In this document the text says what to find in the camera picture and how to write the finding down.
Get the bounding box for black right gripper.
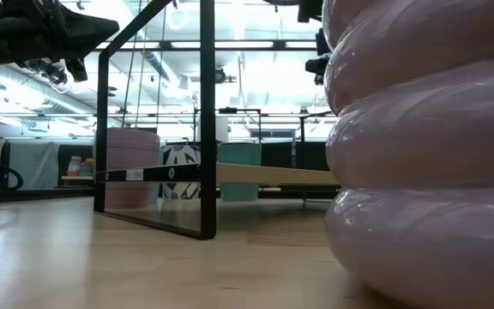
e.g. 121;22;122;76
297;0;324;23

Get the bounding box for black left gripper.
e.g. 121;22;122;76
0;0;120;82

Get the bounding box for pink ribbed mug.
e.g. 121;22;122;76
93;127;161;210

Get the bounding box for blue white patterned mug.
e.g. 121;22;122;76
160;143;202;202

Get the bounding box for teal cup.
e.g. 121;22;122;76
217;142;262;203

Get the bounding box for red white plastic bottle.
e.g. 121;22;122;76
67;155;81;178

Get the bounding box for colourful stacked containers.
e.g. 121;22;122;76
79;158;95;178

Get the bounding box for grey-green fabric panel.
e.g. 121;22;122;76
9;141;62;191

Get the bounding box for black partition panel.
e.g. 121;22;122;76
260;141;329;172

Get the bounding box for pink bubble-shaped mug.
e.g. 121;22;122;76
322;0;494;309

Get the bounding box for black ceiling-mounted camera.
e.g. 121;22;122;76
27;58;70;89

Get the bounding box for black overhead frame beam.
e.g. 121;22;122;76
94;39;329;53

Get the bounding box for black metal stand frame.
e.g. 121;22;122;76
193;106;263;145

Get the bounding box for black metal rack frame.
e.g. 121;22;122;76
93;0;341;240

